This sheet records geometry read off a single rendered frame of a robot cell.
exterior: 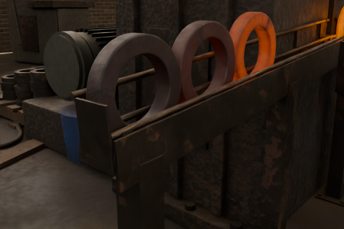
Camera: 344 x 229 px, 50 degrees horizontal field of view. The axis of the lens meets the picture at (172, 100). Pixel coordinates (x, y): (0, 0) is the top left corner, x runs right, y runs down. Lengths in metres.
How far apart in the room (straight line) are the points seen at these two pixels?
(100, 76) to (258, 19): 0.45
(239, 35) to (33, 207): 1.18
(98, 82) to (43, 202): 1.21
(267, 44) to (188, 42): 0.32
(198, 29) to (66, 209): 1.12
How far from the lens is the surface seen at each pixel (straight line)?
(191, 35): 0.68
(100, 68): 0.55
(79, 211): 1.61
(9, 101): 2.90
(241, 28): 0.83
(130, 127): 0.57
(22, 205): 1.73
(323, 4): 1.50
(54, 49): 2.11
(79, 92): 0.60
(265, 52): 0.95
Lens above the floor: 0.81
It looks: 14 degrees down
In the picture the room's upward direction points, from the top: straight up
